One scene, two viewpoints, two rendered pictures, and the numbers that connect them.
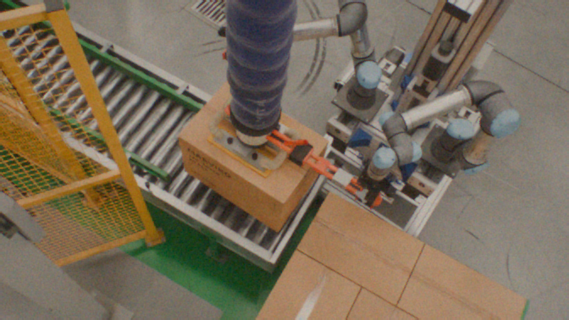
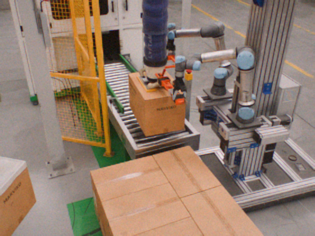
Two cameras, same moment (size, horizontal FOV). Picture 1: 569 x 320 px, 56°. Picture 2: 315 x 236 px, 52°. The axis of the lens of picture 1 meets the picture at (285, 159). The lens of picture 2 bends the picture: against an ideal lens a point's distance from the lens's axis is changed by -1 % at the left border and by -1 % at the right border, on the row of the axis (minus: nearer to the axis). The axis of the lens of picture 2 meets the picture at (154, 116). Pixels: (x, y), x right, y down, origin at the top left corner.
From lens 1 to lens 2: 2.23 m
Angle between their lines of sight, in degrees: 43
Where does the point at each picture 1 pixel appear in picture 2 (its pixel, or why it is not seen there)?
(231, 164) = (138, 85)
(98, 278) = (75, 154)
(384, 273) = (187, 184)
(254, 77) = (145, 17)
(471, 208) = (289, 227)
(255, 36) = not seen: outside the picture
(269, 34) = not seen: outside the picture
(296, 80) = not seen: hidden behind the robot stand
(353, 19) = (208, 27)
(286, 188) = (151, 97)
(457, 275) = (229, 205)
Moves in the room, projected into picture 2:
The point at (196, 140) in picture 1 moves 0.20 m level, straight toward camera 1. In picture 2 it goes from (132, 76) to (122, 84)
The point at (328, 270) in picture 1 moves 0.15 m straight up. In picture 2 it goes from (158, 168) to (158, 155)
